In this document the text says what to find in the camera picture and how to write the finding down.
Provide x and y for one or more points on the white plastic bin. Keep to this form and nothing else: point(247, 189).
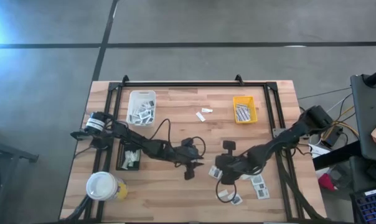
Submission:
point(132, 96)

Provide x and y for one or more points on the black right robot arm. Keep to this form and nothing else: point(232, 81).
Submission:
point(284, 137)

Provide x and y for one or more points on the twisted white strip packet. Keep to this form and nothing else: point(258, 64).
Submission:
point(206, 110)

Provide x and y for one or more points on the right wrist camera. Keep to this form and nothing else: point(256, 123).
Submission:
point(229, 145)

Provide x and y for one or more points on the black stand base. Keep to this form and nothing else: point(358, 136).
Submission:
point(7, 152)

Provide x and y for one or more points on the grey metal mounting plate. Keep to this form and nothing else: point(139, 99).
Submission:
point(279, 132)

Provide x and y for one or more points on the yellow plastic basket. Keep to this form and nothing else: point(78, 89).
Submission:
point(236, 109)

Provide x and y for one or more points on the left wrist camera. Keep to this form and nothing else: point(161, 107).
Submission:
point(187, 142)

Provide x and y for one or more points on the red object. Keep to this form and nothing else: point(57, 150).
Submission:
point(327, 182)

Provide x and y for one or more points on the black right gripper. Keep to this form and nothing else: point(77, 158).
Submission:
point(233, 168)

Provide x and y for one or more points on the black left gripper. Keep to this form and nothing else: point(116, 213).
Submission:
point(185, 154)

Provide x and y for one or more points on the white paper sheet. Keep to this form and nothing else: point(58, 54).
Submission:
point(318, 151)

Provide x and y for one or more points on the blue striped bandage packet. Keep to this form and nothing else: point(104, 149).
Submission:
point(243, 115)

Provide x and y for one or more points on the backlit black keyboard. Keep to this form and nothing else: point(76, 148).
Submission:
point(371, 207)

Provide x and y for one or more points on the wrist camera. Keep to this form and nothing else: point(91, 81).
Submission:
point(187, 142)
point(229, 145)

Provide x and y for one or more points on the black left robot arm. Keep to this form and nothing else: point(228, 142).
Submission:
point(135, 140)

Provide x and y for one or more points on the black table leg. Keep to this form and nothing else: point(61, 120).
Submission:
point(337, 155)

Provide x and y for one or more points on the black power adapter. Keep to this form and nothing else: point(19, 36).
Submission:
point(331, 137)

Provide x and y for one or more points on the dark grey side table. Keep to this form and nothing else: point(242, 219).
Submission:
point(370, 118)

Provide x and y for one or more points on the knuckle fabric bandage packet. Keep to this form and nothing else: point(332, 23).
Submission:
point(241, 107)

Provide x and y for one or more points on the black plastic basket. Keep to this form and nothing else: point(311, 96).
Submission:
point(119, 161)

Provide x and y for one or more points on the plain white gauze packet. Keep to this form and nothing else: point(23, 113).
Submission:
point(246, 177)

